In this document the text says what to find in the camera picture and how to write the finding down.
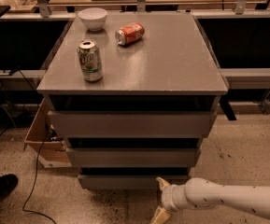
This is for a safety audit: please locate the green white soda can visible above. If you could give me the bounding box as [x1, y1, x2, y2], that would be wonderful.
[78, 39, 103, 82]

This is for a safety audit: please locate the grey bottom drawer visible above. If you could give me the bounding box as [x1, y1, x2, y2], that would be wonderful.
[78, 174, 192, 190]

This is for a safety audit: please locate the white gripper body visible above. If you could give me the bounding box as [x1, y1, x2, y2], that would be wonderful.
[161, 185, 188, 211]

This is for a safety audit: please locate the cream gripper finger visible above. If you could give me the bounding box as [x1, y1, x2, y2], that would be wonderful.
[150, 206, 171, 224]
[156, 177, 171, 191]

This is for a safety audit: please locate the grey top drawer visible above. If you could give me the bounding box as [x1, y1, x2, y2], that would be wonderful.
[48, 111, 217, 138]

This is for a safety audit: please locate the grey drawer cabinet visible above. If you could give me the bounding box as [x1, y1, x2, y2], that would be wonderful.
[37, 12, 228, 189]

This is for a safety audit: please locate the grey drawer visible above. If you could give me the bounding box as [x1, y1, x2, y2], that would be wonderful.
[66, 148, 201, 168]
[48, 111, 217, 138]
[78, 174, 192, 190]

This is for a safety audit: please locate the cardboard box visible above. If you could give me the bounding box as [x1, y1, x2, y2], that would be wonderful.
[24, 101, 71, 168]

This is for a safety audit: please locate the black cable on floor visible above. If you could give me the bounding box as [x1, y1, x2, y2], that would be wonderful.
[16, 68, 58, 224]

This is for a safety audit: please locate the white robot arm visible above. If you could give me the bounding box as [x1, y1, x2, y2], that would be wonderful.
[150, 177, 270, 224]

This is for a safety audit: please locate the metal railing frame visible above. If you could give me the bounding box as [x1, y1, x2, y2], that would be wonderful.
[0, 0, 270, 115]

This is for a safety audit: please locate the white bowl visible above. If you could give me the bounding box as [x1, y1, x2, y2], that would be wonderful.
[78, 7, 107, 31]

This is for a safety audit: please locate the orange soda can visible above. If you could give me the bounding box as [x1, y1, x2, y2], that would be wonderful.
[115, 22, 145, 46]

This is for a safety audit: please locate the grey middle drawer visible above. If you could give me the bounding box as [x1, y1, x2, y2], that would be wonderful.
[66, 148, 201, 168]

